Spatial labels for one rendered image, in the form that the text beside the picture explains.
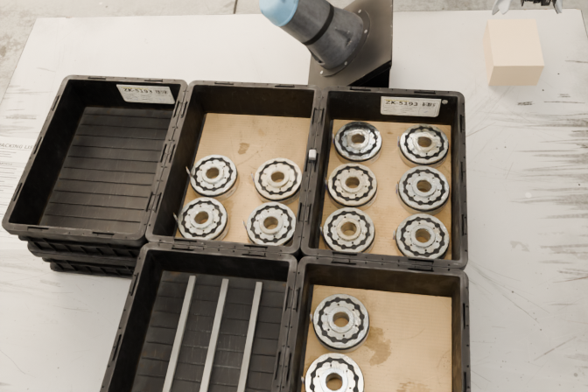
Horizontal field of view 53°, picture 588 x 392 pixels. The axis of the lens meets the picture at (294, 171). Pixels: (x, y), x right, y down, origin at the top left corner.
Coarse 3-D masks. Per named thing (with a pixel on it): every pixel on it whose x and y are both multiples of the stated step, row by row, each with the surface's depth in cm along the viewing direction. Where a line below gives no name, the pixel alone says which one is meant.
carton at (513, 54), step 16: (496, 32) 153; (512, 32) 152; (528, 32) 152; (496, 48) 150; (512, 48) 150; (528, 48) 149; (496, 64) 147; (512, 64) 147; (528, 64) 146; (496, 80) 152; (512, 80) 151; (528, 80) 151
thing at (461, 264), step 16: (432, 96) 125; (448, 96) 124; (464, 96) 124; (320, 112) 125; (464, 112) 122; (320, 128) 123; (464, 128) 120; (320, 144) 121; (464, 144) 118; (464, 160) 116; (464, 176) 114; (464, 192) 112; (464, 208) 110; (304, 224) 112; (464, 224) 109; (304, 240) 110; (464, 240) 107; (320, 256) 108; (336, 256) 107; (352, 256) 107; (368, 256) 107; (384, 256) 107; (400, 256) 106; (464, 256) 105
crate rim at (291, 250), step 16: (192, 80) 133; (208, 80) 133; (320, 96) 127; (176, 128) 126; (176, 144) 124; (304, 160) 119; (304, 176) 117; (160, 192) 118; (304, 192) 115; (160, 208) 117; (304, 208) 113; (160, 240) 113; (192, 240) 112; (208, 240) 112
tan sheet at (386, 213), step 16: (336, 128) 135; (384, 128) 134; (400, 128) 133; (448, 128) 132; (384, 144) 131; (336, 160) 130; (384, 160) 129; (400, 160) 129; (448, 160) 128; (384, 176) 127; (400, 176) 127; (448, 176) 126; (384, 192) 125; (336, 208) 124; (368, 208) 123; (384, 208) 123; (400, 208) 123; (448, 208) 122; (384, 224) 121; (448, 224) 120; (320, 240) 120; (384, 240) 119; (448, 256) 116
